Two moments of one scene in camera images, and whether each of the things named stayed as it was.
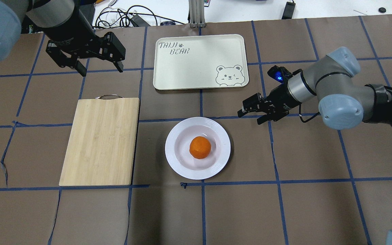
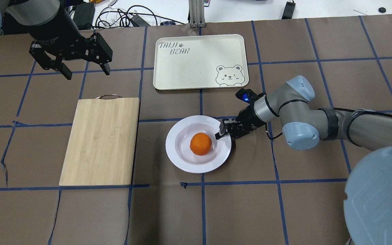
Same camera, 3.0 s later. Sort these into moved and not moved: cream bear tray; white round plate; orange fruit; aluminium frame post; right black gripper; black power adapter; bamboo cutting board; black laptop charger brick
Moved: orange fruit; right black gripper; white round plate
Not moved: bamboo cutting board; black laptop charger brick; cream bear tray; black power adapter; aluminium frame post
